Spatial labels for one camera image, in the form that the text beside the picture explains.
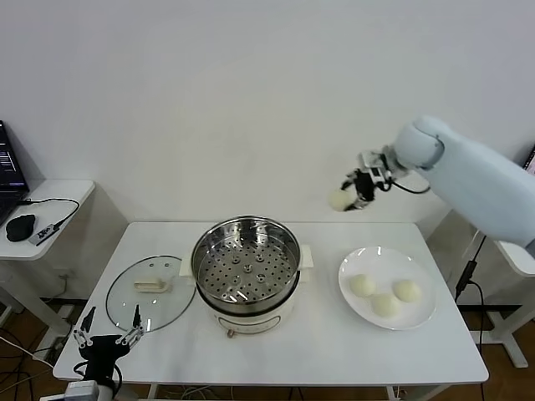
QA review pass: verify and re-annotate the black cable with adapter block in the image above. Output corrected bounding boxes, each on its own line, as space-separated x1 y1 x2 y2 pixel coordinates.
454 236 488 350

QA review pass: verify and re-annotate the white round plate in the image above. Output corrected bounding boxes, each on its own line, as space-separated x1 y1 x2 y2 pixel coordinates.
338 246 439 332

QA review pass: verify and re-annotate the white steamed baozi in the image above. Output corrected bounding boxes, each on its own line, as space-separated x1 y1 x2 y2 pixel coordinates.
370 293 401 318
392 279 421 302
329 188 356 212
349 274 376 298

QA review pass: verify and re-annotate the grey USB hub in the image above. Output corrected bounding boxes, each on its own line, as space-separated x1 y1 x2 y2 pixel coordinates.
32 223 58 246

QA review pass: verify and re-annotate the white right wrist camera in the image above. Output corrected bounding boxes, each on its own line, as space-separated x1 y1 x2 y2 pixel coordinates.
358 150 394 185

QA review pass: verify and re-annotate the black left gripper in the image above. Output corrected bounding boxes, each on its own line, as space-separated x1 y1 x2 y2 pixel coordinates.
73 304 145 378

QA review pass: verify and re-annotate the grey laptop with bright screen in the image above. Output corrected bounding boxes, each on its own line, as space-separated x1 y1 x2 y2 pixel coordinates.
522 144 535 179

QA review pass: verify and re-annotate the black computer mouse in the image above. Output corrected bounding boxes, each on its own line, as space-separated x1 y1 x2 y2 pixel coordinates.
5 214 37 242

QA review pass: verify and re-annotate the glass lid with cream handle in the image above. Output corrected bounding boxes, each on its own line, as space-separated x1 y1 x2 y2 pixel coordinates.
105 256 197 334

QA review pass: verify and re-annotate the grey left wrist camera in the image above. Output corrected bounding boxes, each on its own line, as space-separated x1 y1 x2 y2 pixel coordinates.
64 378 98 401

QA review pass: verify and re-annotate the white floor cable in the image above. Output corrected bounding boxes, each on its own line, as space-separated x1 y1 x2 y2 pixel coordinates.
0 336 55 371

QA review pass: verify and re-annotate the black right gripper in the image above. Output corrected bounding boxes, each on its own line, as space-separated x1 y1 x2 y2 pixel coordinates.
339 168 378 212

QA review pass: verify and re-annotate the thin black hub cable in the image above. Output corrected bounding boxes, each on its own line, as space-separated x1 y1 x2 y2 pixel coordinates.
18 197 81 231

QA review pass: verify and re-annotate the black laptop with dark screen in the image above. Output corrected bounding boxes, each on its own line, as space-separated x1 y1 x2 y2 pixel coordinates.
0 120 33 226

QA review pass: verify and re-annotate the white side desk with mouse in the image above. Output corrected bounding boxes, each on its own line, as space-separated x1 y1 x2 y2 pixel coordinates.
0 179 130 335

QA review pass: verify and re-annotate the perforated stainless steel steamer basket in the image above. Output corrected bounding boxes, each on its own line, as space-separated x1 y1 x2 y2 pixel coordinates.
191 216 302 312

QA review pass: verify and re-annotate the cream electric cooker pot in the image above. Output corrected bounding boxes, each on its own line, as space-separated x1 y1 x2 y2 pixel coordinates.
178 244 315 340

